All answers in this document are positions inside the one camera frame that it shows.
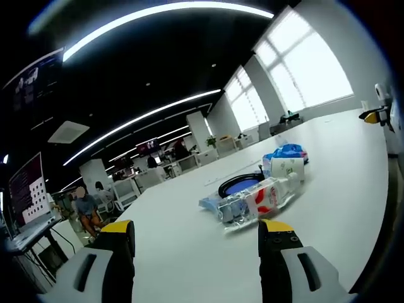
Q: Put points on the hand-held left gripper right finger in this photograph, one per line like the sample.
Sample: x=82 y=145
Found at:
x=284 y=268

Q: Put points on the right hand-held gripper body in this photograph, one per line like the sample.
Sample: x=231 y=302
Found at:
x=383 y=101

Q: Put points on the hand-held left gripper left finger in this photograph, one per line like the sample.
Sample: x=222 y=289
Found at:
x=91 y=271

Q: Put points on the clear bottle red white label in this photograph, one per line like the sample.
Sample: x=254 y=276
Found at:
x=255 y=202

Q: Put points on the blue plastic bag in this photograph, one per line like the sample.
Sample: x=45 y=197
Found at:
x=288 y=151

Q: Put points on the black rimmed blue lid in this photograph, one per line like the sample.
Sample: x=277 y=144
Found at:
x=235 y=187

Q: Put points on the blue packet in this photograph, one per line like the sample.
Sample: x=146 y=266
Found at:
x=210 y=203

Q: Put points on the laptop stand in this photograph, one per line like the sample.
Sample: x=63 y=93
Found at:
x=47 y=252

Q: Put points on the white office chair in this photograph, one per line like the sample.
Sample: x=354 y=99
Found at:
x=124 y=194

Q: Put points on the large window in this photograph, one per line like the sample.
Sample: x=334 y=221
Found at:
x=246 y=101
x=303 y=60

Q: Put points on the white table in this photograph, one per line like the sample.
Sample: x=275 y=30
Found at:
x=195 y=268

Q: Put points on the open laptop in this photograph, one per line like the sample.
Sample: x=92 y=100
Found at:
x=30 y=195

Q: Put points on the ceiling air vent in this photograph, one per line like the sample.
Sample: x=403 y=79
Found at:
x=68 y=132

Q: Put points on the green potted plant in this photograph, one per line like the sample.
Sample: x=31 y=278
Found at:
x=211 y=141

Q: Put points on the long ceiling light strip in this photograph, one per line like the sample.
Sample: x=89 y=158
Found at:
x=142 y=118
x=151 y=22

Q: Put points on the hanging dark screen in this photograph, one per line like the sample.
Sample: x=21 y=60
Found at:
x=34 y=85

